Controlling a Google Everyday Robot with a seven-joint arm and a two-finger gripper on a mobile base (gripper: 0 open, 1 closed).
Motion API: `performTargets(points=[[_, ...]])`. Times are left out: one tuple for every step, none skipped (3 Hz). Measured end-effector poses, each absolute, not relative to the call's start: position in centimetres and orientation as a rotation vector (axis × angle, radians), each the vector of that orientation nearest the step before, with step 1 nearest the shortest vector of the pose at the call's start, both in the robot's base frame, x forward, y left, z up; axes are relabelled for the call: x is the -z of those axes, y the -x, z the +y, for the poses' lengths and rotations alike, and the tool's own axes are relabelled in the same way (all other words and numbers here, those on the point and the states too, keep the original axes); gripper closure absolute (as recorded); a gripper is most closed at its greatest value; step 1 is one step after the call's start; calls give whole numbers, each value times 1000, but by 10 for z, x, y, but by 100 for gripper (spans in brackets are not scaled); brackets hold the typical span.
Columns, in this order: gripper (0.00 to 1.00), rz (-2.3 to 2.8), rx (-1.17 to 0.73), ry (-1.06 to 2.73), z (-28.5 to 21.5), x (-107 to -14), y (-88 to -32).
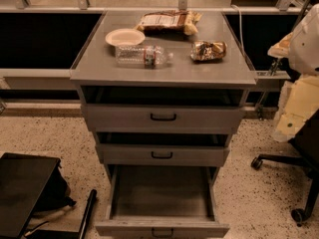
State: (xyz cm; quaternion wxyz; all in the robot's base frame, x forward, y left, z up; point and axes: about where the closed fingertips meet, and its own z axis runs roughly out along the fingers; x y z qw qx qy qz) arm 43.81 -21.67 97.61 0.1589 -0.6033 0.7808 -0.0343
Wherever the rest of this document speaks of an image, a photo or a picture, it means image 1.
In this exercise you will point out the middle grey drawer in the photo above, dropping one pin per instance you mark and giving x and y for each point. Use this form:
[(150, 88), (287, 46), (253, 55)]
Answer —
[(130, 154)]

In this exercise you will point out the brown snack bag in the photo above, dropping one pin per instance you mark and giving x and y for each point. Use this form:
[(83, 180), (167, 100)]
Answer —
[(173, 20)]

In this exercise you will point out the orange can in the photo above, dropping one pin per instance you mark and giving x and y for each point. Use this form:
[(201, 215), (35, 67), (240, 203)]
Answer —
[(207, 51)]

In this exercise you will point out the bottom grey drawer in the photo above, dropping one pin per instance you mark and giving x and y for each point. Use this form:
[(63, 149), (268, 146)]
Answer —
[(162, 202)]

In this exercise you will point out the grey drawer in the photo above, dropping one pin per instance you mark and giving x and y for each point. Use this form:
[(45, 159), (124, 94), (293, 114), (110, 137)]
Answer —
[(161, 119), (130, 154), (162, 202)]

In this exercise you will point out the top grey drawer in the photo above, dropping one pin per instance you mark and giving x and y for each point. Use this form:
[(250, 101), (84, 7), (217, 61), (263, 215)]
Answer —
[(161, 119)]

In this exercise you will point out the black tube on floor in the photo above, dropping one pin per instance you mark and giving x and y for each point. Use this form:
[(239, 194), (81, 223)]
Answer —
[(87, 214)]

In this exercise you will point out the clear plastic water bottle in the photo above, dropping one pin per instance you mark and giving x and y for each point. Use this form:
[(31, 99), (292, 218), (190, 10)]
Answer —
[(149, 56)]

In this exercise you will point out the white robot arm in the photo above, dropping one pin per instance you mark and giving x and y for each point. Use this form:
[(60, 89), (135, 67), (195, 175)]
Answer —
[(298, 101)]

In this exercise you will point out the grey drawer cabinet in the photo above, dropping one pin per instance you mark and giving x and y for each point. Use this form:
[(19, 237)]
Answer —
[(100, 80)]

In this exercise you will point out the white paper plate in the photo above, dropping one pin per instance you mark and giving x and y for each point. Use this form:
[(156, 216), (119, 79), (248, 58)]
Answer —
[(125, 37)]

